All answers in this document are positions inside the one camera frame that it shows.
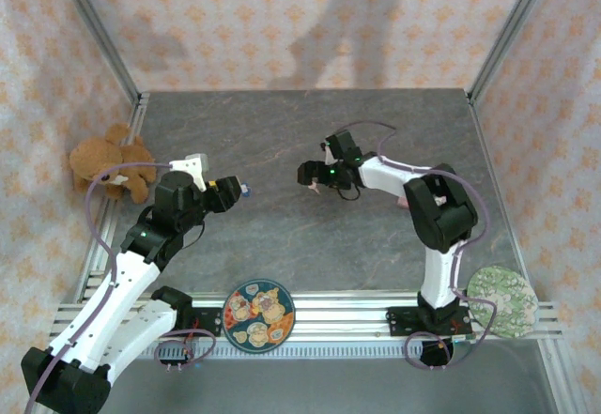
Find grey slotted cable duct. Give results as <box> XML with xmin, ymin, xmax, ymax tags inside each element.
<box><xmin>68</xmin><ymin>342</ymin><xmax>548</xmax><ymax>360</ymax></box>

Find round cartoon print coaster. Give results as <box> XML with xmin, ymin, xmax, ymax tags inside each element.
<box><xmin>221</xmin><ymin>278</ymin><xmax>297</xmax><ymax>353</ymax></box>

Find aluminium side rail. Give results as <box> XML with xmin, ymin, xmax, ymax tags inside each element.
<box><xmin>467</xmin><ymin>97</ymin><xmax>534</xmax><ymax>293</ymax></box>
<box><xmin>72</xmin><ymin>92</ymin><xmax>151</xmax><ymax>305</ymax></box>

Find aluminium frame post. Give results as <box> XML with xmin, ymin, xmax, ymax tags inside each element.
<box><xmin>467</xmin><ymin>0</ymin><xmax>560</xmax><ymax>105</ymax></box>
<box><xmin>49</xmin><ymin>0</ymin><xmax>145</xmax><ymax>105</ymax></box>

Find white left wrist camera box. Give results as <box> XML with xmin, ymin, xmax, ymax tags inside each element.
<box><xmin>168</xmin><ymin>152</ymin><xmax>210</xmax><ymax>192</ymax></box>

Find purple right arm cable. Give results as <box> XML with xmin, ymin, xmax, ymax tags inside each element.
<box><xmin>332</xmin><ymin>120</ymin><xmax>499</xmax><ymax>372</ymax></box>

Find brown teddy bear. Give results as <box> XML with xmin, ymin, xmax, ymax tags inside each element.
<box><xmin>69</xmin><ymin>122</ymin><xmax>159</xmax><ymax>205</ymax></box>

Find round green floral coaster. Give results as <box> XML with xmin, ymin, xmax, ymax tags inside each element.
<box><xmin>466</xmin><ymin>265</ymin><xmax>539</xmax><ymax>340</ymax></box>

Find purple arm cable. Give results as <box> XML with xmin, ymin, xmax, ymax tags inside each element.
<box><xmin>23</xmin><ymin>161</ymin><xmax>218</xmax><ymax>414</ymax></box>
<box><xmin>332</xmin><ymin>120</ymin><xmax>499</xmax><ymax>372</ymax></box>

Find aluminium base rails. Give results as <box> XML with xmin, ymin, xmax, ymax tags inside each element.
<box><xmin>49</xmin><ymin>290</ymin><xmax>563</xmax><ymax>343</ymax></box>

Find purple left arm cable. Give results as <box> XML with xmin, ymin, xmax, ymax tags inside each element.
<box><xmin>23</xmin><ymin>161</ymin><xmax>218</xmax><ymax>414</ymax></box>

